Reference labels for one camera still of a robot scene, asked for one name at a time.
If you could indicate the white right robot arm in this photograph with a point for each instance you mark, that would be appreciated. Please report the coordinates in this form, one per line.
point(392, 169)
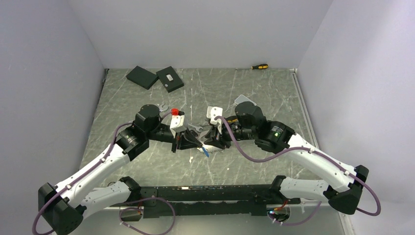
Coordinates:
point(340, 184)

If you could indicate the clear plastic box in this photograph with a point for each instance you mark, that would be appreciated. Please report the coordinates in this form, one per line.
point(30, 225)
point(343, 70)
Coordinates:
point(244, 101)

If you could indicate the metal arc keyring plate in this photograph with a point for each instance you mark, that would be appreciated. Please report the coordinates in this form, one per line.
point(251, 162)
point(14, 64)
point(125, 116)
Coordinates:
point(214, 150)

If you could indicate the blue key tag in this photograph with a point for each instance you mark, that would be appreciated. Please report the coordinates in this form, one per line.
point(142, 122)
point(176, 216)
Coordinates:
point(205, 151)

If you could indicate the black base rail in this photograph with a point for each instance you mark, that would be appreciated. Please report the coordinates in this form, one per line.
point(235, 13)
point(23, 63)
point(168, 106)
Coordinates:
point(254, 200)

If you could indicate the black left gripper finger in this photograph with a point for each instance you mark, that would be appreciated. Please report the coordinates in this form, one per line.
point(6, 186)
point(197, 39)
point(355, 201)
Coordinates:
point(185, 144)
point(192, 137)

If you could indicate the black flat box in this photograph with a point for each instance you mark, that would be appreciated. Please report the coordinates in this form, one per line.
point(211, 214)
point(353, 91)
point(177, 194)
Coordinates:
point(142, 77)

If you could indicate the orange black screwdriver far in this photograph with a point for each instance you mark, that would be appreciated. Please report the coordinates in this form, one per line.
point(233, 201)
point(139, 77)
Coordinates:
point(256, 67)

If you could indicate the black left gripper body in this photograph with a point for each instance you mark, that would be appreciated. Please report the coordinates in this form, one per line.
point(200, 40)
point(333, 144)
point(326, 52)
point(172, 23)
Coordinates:
point(176, 140)

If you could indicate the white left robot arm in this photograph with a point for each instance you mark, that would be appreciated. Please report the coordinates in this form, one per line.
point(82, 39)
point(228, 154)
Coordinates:
point(66, 204)

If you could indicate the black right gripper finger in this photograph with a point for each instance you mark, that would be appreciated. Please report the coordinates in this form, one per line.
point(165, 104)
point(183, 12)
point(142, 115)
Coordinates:
point(208, 135)
point(213, 145)

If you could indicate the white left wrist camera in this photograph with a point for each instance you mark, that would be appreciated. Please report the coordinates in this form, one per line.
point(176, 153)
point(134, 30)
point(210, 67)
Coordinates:
point(178, 122)

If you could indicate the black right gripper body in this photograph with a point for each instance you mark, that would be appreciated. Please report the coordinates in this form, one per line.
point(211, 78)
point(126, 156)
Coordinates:
point(226, 135)

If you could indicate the small silver wrench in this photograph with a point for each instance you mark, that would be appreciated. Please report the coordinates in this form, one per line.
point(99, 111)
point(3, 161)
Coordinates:
point(197, 128)

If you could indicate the black box with label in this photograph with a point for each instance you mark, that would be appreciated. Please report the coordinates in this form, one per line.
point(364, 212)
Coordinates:
point(170, 79)

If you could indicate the large silver wrench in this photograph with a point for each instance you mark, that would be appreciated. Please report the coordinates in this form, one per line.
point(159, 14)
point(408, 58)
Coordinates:
point(163, 107)

